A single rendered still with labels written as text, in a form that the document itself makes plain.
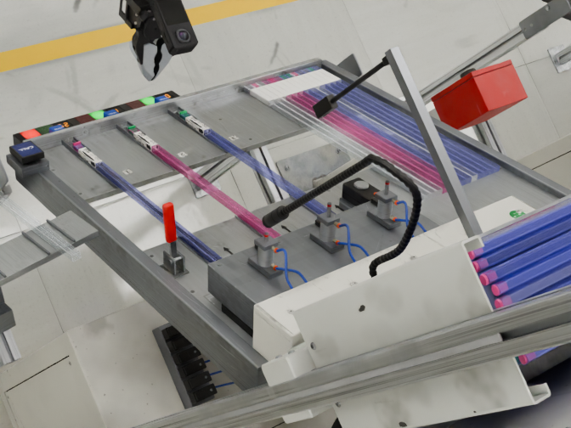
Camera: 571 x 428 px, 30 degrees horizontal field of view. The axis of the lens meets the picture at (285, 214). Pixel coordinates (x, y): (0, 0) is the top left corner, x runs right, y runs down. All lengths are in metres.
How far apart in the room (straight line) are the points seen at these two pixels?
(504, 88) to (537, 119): 1.18
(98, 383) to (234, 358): 0.56
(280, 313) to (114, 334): 0.66
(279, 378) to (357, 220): 0.40
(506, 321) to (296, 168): 2.08
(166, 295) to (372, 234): 0.31
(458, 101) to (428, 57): 0.98
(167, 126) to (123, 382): 0.47
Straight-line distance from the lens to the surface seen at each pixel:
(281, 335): 1.34
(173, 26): 1.69
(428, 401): 1.09
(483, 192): 1.82
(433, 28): 3.45
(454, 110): 2.43
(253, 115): 2.01
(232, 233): 1.65
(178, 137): 1.93
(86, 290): 2.63
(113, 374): 1.95
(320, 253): 1.51
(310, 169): 2.99
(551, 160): 2.89
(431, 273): 1.01
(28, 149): 1.81
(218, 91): 2.07
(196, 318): 1.47
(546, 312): 0.89
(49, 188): 1.79
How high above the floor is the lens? 2.45
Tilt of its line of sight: 57 degrees down
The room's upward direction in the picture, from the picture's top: 59 degrees clockwise
